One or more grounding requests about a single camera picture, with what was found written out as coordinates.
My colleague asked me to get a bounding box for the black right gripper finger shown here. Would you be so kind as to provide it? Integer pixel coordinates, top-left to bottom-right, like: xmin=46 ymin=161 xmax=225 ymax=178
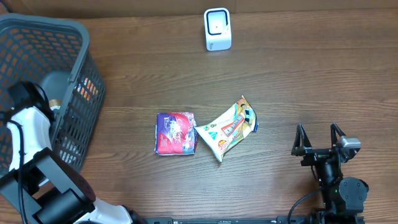
xmin=330 ymin=123 xmax=345 ymax=147
xmin=292 ymin=123 xmax=312 ymax=150

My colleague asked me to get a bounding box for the yellow snack bag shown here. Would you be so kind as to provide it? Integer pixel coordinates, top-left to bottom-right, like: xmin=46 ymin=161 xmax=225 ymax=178
xmin=195 ymin=95 xmax=259 ymax=162

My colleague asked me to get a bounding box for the red purple pad pack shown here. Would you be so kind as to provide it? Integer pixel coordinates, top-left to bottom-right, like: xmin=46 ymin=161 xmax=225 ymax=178
xmin=154 ymin=112 xmax=198 ymax=156

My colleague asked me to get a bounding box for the white bamboo print tube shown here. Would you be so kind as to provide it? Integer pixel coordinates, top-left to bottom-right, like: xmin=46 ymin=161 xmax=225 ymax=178
xmin=49 ymin=99 xmax=62 ymax=112

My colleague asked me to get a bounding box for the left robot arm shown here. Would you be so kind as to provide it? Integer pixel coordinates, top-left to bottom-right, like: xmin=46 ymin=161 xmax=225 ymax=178
xmin=1 ymin=82 xmax=140 ymax=223

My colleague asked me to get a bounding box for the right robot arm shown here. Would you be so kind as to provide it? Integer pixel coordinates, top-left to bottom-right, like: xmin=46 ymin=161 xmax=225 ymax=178
xmin=287 ymin=123 xmax=369 ymax=223

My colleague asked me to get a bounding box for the white barcode scanner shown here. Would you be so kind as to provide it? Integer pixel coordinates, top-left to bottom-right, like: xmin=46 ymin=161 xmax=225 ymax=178
xmin=203 ymin=7 xmax=232 ymax=52

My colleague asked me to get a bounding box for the grey plastic basket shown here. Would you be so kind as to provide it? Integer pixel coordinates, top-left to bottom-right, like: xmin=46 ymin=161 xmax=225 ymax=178
xmin=1 ymin=14 xmax=106 ymax=171

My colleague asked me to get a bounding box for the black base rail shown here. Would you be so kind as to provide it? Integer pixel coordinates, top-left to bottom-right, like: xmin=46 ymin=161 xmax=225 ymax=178
xmin=133 ymin=215 xmax=366 ymax=224

